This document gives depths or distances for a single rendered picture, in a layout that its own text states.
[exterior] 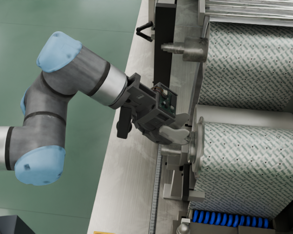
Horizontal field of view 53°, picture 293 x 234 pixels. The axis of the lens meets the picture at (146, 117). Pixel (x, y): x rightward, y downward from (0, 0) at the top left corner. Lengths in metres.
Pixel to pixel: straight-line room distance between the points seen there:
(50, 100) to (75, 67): 0.08
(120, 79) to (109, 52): 2.35
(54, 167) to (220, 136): 0.35
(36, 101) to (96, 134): 1.71
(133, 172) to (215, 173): 0.44
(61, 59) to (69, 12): 2.99
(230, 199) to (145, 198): 0.32
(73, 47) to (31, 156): 0.19
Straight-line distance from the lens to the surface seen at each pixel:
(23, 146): 0.51
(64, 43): 0.53
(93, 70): 0.53
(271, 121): 0.83
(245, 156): 0.66
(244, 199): 0.81
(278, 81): 0.81
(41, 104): 0.56
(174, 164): 0.81
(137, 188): 1.03
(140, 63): 1.41
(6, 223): 1.08
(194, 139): 0.67
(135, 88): 0.55
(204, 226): 0.87
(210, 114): 0.79
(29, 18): 3.54
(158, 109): 0.56
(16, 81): 2.82
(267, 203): 0.83
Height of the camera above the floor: 1.84
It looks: 52 degrees down
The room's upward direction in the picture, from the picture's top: straight up
